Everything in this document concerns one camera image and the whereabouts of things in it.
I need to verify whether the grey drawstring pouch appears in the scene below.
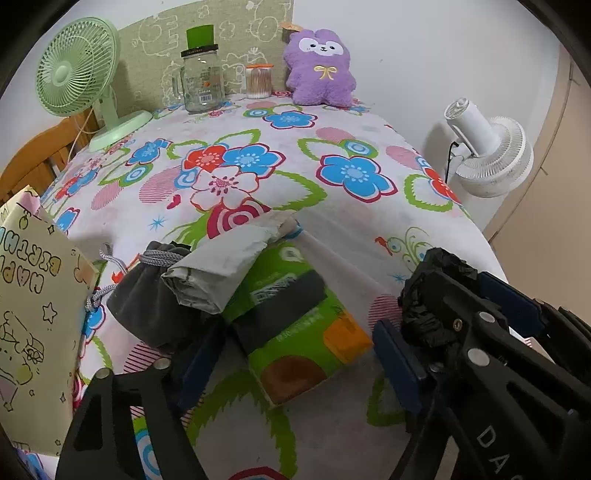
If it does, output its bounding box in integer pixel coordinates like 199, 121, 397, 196
85, 241, 225, 353

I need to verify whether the grey white plastic mailer bag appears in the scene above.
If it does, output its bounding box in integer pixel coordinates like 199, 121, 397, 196
161, 210, 298, 315

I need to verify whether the white standing fan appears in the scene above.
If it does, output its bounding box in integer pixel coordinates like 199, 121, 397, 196
434, 97, 535, 232

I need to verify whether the yellow cartoon gift box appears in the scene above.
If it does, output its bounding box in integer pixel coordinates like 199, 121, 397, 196
0, 186, 97, 456

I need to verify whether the floral tablecloth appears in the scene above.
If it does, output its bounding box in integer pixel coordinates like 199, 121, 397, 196
43, 94, 502, 479

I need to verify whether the green tissue pack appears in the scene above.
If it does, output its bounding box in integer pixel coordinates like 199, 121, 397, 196
222, 241, 373, 406

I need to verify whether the wooden bed headboard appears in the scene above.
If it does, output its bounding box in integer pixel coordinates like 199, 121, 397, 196
1, 107, 99, 204

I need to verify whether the purple plush bunny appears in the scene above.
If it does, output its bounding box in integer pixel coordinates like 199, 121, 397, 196
283, 29, 356, 108

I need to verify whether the cotton swab jar orange lid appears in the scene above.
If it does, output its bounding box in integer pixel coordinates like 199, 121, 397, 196
245, 64, 273, 99

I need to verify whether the glass mason jar mug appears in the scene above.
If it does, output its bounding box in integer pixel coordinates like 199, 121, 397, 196
176, 24, 225, 114

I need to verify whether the green desk fan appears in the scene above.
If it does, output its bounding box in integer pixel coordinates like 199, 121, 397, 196
35, 17, 152, 152

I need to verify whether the green cartoon board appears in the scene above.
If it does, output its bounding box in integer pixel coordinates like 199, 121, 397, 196
112, 0, 293, 116

